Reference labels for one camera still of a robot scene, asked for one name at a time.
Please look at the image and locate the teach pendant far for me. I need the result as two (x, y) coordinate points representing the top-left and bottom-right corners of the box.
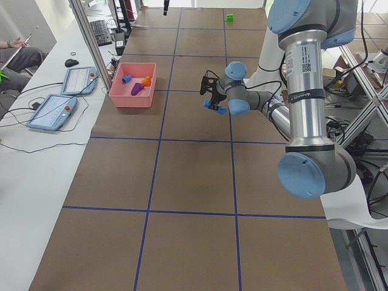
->
(61, 67), (99, 95)

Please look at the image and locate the white curved chair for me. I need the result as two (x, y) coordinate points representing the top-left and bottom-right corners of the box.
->
(320, 175), (387, 230)

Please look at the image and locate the black keyboard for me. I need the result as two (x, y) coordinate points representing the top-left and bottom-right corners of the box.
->
(90, 20), (112, 47)

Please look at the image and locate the pink plastic box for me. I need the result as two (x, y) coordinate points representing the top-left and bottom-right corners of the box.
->
(109, 62), (157, 108)

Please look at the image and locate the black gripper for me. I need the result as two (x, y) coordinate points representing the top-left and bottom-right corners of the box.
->
(163, 0), (227, 110)

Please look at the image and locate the teach pendant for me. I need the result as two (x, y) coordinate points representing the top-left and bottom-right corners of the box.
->
(25, 94), (78, 131)
(61, 67), (99, 95)

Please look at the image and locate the green toy block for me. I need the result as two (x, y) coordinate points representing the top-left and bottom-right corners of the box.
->
(226, 13), (235, 22)

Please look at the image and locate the purple curved block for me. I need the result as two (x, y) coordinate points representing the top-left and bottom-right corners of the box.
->
(131, 82), (144, 96)

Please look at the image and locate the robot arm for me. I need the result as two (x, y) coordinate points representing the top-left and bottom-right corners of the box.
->
(200, 1), (358, 198)

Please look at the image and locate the teach pendant near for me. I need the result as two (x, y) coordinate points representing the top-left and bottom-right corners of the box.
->
(25, 94), (78, 131)

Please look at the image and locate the long blue studded block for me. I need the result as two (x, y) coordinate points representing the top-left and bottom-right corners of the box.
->
(204, 99), (226, 115)

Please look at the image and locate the aluminium frame post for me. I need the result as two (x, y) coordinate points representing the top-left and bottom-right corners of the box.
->
(69, 0), (112, 92)

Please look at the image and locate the black computer mouse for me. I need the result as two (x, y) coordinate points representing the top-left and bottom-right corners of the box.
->
(64, 59), (79, 68)

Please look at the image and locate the small blue block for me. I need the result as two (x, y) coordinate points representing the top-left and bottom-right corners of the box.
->
(122, 75), (132, 84)

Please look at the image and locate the orange toy block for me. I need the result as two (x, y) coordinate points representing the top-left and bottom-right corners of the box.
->
(141, 76), (152, 87)

